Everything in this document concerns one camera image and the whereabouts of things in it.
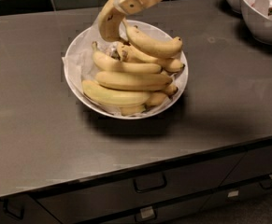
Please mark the white bowl with bananas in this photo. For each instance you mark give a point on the white bowl with bananas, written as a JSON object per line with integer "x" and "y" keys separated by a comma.
{"x": 76, "y": 47}

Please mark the black drawer handle left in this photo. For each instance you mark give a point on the black drawer handle left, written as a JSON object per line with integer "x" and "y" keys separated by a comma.
{"x": 13, "y": 210}

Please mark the black drawer handle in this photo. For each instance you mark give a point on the black drawer handle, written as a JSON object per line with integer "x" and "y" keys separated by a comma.
{"x": 13, "y": 210}
{"x": 147, "y": 183}

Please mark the front greenish yellow banana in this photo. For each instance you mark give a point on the front greenish yellow banana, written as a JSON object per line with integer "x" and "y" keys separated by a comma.
{"x": 109, "y": 97}

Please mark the drawer label tag centre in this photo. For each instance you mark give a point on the drawer label tag centre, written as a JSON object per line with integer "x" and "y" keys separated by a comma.
{"x": 147, "y": 212}

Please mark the middle long yellow banana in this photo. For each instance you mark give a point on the middle long yellow banana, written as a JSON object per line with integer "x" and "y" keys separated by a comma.
{"x": 107, "y": 63}

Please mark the black drawer handle centre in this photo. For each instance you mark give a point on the black drawer handle centre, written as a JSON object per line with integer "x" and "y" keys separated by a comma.
{"x": 147, "y": 183}

